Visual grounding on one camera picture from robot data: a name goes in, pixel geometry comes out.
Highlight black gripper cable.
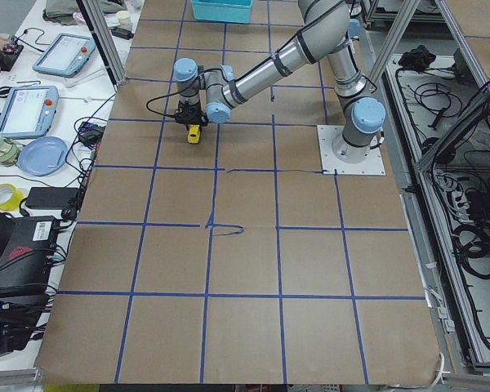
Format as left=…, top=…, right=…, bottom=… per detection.
left=145, top=67, right=225, bottom=120

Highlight light blue plastic bin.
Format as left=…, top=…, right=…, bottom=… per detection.
left=191, top=0, right=253, bottom=24

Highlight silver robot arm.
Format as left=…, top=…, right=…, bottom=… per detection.
left=172, top=1, right=386, bottom=149

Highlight yellow tape roll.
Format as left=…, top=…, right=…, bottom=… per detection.
left=0, top=184, right=24, bottom=212

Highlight upper teach pendant tablet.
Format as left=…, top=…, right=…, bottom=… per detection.
left=32, top=33, right=96, bottom=78

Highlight lower teach pendant tablet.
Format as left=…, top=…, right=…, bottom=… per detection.
left=0, top=86, right=59, bottom=139

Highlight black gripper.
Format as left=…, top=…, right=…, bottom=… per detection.
left=174, top=101, right=209, bottom=127

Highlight yellow beetle toy car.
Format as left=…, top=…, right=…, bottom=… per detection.
left=187, top=124, right=202, bottom=145

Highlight black computer box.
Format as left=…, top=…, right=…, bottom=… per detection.
left=0, top=212, right=58, bottom=298

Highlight white paper cup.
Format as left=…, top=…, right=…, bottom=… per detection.
left=116, top=10, right=132, bottom=30

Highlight coiled black cables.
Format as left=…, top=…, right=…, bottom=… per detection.
left=448, top=222, right=490, bottom=281

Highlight black power adapter brick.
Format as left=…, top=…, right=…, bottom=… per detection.
left=25, top=187, right=78, bottom=210

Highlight teach pendant tablet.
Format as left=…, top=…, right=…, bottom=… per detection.
left=32, top=33, right=96, bottom=78
left=0, top=86, right=59, bottom=139

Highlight aluminium frame post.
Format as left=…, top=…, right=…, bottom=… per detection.
left=77, top=0, right=127, bottom=87

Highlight blue plastic plate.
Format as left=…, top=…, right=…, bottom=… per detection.
left=17, top=136, right=68, bottom=176

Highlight black cloth bundle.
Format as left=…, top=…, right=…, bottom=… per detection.
left=398, top=45, right=436, bottom=72

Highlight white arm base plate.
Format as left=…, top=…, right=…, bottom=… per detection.
left=317, top=125, right=385, bottom=176

